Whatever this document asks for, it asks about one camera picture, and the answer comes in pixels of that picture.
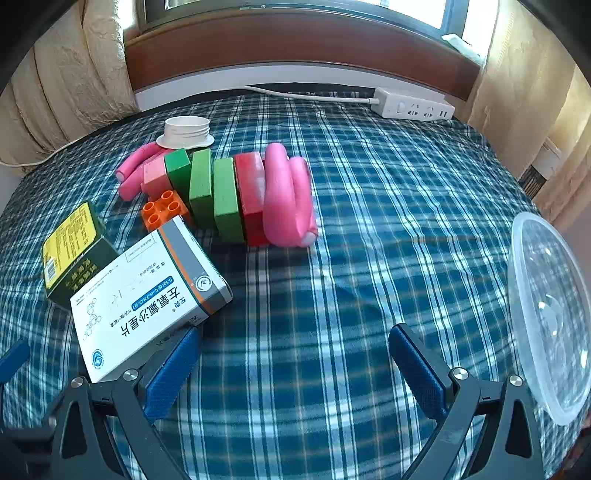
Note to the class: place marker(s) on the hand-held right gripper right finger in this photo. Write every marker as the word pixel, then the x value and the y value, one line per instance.
pixel 418 371

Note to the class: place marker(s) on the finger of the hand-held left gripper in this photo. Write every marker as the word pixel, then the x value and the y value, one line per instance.
pixel 21 441
pixel 13 360

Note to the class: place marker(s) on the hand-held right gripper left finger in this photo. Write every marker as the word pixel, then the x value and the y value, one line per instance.
pixel 171 374

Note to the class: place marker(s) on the white medicine box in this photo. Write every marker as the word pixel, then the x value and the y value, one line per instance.
pixel 138 300

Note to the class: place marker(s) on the dark green carton box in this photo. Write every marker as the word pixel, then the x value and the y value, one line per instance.
pixel 69 249

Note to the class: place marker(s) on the clear plastic bowl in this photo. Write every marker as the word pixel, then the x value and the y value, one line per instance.
pixel 549 323

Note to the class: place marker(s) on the orange building brick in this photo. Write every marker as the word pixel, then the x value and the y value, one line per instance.
pixel 161 214

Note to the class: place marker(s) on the red building brick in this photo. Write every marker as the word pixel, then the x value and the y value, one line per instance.
pixel 249 203

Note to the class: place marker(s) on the pink toy block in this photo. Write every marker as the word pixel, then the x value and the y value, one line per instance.
pixel 154 177

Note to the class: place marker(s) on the small green toy block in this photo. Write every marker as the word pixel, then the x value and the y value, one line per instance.
pixel 178 173

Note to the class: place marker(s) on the pink foam hair curler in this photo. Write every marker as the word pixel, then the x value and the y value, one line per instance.
pixel 286 203
pixel 134 166

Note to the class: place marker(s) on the white plastic jar lid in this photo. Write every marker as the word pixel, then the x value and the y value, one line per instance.
pixel 184 134

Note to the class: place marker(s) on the blue plaid blanket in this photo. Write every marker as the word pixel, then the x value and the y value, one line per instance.
pixel 369 207

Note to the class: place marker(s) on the white tower fan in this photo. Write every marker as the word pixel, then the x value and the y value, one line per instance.
pixel 549 159

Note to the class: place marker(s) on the white power strip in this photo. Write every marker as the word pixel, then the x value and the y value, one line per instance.
pixel 406 104

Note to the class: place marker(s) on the cream curtain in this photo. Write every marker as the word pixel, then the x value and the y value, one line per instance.
pixel 508 69
pixel 69 83

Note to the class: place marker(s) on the white cloth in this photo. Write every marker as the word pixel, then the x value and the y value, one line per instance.
pixel 457 44

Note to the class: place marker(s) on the brown wooden window sill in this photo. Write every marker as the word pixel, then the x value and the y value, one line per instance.
pixel 300 46

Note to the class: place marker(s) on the window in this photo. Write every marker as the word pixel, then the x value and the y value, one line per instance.
pixel 295 11

